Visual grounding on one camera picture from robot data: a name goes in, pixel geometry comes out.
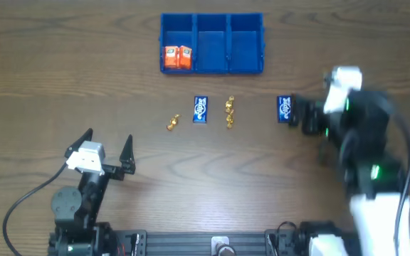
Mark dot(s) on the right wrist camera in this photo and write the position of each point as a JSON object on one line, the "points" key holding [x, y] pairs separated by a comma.
{"points": [[344, 81]]}

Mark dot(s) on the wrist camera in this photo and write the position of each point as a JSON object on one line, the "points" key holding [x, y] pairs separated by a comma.
{"points": [[344, 81], [87, 156]]}

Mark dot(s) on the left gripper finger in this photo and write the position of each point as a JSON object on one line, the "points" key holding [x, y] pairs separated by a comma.
{"points": [[128, 156], [84, 138]]}

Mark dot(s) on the blue candy pack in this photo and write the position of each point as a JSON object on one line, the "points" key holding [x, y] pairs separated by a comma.
{"points": [[200, 109], [284, 108]]}

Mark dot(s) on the gold candy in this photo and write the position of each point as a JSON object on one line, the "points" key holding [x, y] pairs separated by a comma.
{"points": [[230, 103], [230, 120], [173, 122]]}

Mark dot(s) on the blue tray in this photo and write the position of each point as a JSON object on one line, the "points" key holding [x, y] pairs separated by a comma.
{"points": [[212, 46]]}

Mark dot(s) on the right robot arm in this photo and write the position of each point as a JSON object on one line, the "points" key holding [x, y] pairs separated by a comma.
{"points": [[365, 142]]}

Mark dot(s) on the orange candy box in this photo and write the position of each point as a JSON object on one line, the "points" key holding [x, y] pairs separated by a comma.
{"points": [[185, 57], [171, 57]]}

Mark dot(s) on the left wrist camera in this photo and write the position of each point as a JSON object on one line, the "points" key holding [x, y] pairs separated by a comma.
{"points": [[87, 156]]}

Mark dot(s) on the mounting rail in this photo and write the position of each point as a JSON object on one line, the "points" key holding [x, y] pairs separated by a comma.
{"points": [[183, 243]]}

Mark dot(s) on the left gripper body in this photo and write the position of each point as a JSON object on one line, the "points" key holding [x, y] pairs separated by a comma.
{"points": [[112, 171]]}

